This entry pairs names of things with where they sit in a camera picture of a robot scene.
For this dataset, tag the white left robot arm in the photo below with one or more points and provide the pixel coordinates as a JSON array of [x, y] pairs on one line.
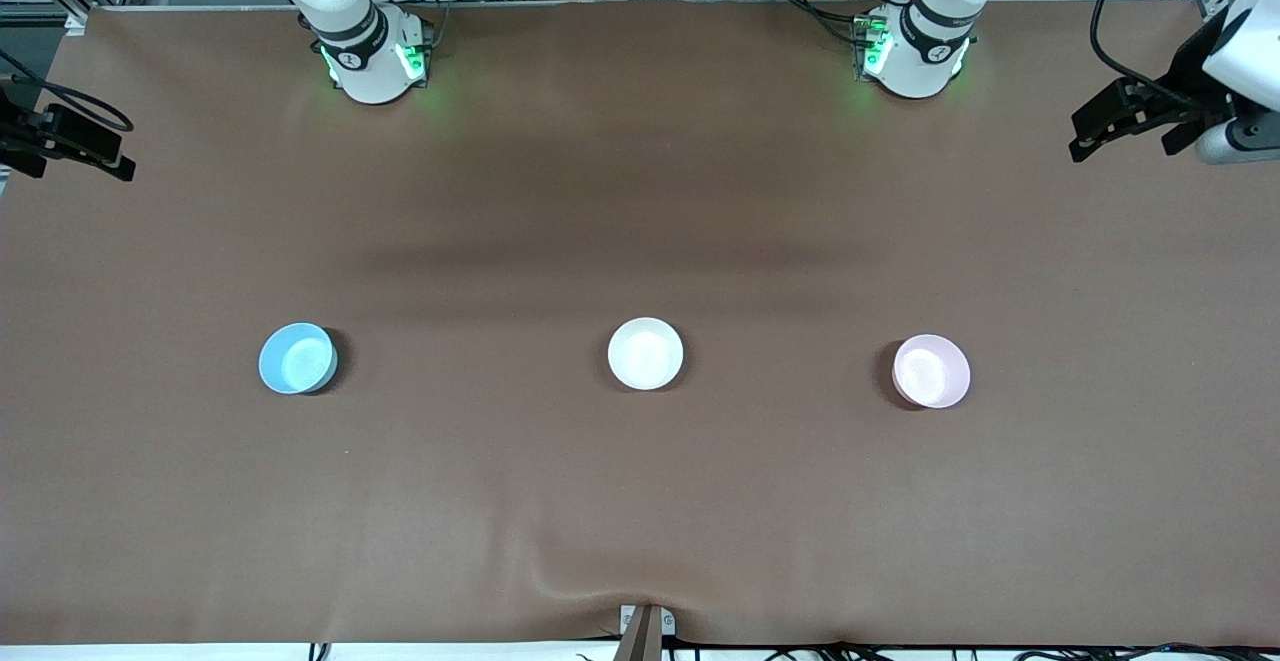
[[920, 51]]

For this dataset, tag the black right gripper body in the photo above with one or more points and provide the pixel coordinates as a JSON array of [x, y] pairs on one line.
[[22, 131]]

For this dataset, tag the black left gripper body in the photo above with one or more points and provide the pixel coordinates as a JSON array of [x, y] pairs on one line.
[[1184, 77]]

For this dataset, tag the white bowl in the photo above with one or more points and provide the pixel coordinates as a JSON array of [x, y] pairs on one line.
[[645, 353]]

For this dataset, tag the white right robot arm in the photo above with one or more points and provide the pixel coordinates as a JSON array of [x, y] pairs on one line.
[[370, 71]]

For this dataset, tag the blue bowl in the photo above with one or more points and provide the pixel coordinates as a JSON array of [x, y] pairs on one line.
[[295, 361]]

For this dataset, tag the metal bracket with bar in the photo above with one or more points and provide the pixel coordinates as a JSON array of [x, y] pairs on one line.
[[645, 631]]

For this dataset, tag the pink bowl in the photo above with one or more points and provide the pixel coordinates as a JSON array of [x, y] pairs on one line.
[[930, 373]]

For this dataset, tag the brown table cloth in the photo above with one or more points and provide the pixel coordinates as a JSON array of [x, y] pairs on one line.
[[640, 191]]

